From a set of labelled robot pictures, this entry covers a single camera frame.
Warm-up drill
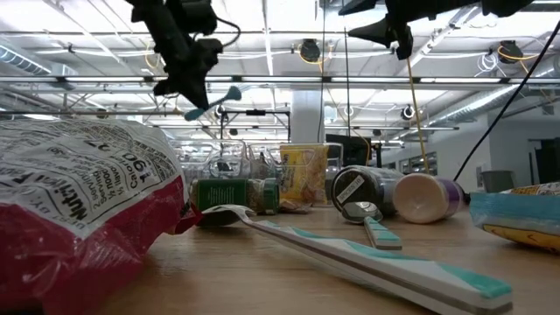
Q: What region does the white purple lidded cup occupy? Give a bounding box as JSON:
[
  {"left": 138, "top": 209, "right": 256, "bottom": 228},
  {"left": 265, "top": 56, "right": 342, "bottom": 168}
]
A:
[{"left": 392, "top": 172, "right": 467, "bottom": 225}]

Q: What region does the green spice jar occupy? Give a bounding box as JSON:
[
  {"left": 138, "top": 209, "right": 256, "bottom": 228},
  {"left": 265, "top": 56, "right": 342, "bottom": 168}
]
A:
[{"left": 191, "top": 177, "right": 281, "bottom": 216}]

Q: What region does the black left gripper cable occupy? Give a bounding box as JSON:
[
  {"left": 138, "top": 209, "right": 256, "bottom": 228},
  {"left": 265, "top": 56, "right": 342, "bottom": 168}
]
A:
[{"left": 215, "top": 16, "right": 242, "bottom": 48}]

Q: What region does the red ramen packet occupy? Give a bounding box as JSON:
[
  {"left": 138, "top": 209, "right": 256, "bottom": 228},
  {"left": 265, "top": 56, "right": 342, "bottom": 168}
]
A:
[{"left": 0, "top": 116, "right": 203, "bottom": 315}]

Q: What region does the grey bin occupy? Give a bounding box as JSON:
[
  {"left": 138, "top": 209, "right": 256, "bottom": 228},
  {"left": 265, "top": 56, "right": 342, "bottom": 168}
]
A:
[{"left": 479, "top": 169, "right": 519, "bottom": 193}]

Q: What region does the blue ramen packet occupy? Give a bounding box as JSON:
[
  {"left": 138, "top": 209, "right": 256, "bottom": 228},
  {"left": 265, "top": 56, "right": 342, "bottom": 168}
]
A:
[{"left": 469, "top": 181, "right": 560, "bottom": 254}]

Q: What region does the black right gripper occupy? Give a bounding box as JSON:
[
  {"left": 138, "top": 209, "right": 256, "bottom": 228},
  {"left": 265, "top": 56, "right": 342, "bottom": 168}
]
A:
[{"left": 339, "top": 0, "right": 482, "bottom": 61}]

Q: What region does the dark background screen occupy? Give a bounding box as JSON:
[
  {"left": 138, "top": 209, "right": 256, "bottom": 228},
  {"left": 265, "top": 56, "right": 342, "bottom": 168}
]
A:
[{"left": 527, "top": 138, "right": 560, "bottom": 185}]

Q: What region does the black background monitor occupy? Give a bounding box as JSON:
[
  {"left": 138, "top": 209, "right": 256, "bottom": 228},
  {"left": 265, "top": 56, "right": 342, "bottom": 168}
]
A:
[{"left": 325, "top": 133, "right": 373, "bottom": 168}]

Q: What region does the teal plastic spoon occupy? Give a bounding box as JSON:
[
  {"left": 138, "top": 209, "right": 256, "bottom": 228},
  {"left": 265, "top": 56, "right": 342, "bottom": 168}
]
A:
[{"left": 183, "top": 85, "right": 243, "bottom": 123}]

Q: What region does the clear plastic container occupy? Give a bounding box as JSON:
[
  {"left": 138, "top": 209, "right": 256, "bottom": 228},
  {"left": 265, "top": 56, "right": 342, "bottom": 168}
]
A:
[
  {"left": 247, "top": 142, "right": 345, "bottom": 207},
  {"left": 170, "top": 138, "right": 253, "bottom": 198}
]

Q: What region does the black metal frame stand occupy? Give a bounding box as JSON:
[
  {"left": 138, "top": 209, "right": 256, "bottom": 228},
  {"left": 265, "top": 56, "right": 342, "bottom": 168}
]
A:
[{"left": 220, "top": 108, "right": 292, "bottom": 148}]

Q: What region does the yellow Maruchan ramen packet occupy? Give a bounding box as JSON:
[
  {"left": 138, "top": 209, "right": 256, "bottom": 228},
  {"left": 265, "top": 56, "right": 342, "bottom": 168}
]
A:
[{"left": 278, "top": 143, "right": 330, "bottom": 206}]

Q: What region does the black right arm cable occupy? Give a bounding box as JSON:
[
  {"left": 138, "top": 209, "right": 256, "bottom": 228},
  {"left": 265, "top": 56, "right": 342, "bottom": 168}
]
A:
[{"left": 452, "top": 19, "right": 560, "bottom": 181}]

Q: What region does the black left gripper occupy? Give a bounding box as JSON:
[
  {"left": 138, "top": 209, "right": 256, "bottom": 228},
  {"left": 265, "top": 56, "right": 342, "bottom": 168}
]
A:
[{"left": 150, "top": 19, "right": 225, "bottom": 111}]

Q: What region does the yellow hanging cable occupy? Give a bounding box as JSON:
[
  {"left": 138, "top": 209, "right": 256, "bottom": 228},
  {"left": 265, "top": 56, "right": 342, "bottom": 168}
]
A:
[{"left": 405, "top": 56, "right": 428, "bottom": 174}]

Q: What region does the black hanging cable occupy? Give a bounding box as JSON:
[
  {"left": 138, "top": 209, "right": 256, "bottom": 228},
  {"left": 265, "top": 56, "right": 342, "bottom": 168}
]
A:
[{"left": 342, "top": 25, "right": 351, "bottom": 137}]

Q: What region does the silver ventilation duct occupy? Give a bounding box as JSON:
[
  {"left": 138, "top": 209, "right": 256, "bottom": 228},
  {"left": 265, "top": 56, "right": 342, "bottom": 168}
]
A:
[
  {"left": 0, "top": 43, "right": 53, "bottom": 76},
  {"left": 430, "top": 65, "right": 560, "bottom": 128}
]

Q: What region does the striped handle metal spoon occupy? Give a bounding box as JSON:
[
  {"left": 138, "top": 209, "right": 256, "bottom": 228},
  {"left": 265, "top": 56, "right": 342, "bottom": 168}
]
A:
[
  {"left": 199, "top": 204, "right": 513, "bottom": 315},
  {"left": 339, "top": 200, "right": 403, "bottom": 252}
]

